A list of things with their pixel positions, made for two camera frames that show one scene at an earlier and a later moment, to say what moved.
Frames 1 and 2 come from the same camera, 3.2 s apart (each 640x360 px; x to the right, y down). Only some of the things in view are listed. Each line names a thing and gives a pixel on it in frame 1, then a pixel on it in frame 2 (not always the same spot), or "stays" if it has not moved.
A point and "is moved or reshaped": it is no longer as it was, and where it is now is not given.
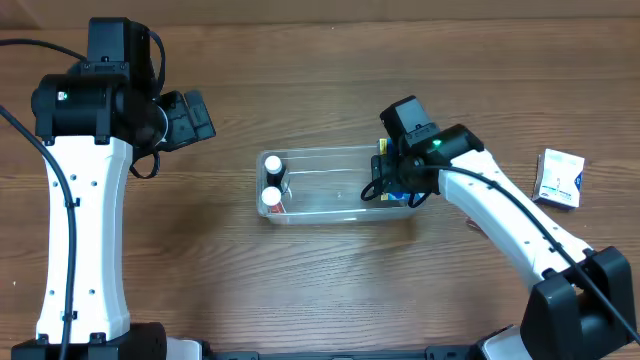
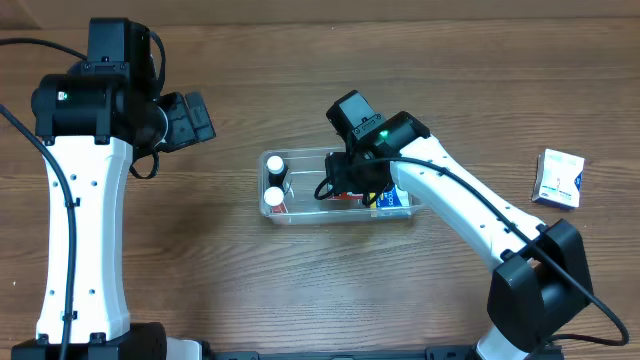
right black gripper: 382,170 -> 347,172
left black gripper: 188,122 stays
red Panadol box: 474,224 is moved or reshaped
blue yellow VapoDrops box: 385,148 is moved or reshaped
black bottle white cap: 275,170 stays
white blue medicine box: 559,179 stays
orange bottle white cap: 271,196 stays
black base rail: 435,353 stays
